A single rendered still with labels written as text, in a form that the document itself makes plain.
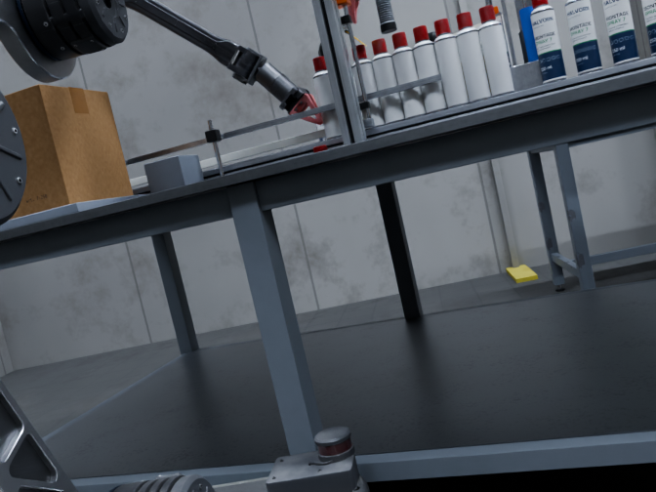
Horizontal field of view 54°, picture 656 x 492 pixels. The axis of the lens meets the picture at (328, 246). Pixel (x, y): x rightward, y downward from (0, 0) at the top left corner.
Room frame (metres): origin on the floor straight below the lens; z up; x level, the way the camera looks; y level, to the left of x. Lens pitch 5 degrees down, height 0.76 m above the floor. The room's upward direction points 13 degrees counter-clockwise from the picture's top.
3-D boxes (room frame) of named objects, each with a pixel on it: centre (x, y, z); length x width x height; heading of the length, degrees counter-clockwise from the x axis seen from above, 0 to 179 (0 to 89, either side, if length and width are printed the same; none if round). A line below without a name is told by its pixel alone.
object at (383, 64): (1.61, -0.23, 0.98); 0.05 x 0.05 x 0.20
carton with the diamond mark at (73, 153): (1.60, 0.63, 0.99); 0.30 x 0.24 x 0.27; 71
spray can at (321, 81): (1.66, -0.08, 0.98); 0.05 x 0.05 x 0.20
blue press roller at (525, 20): (1.53, -0.57, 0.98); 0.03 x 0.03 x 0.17
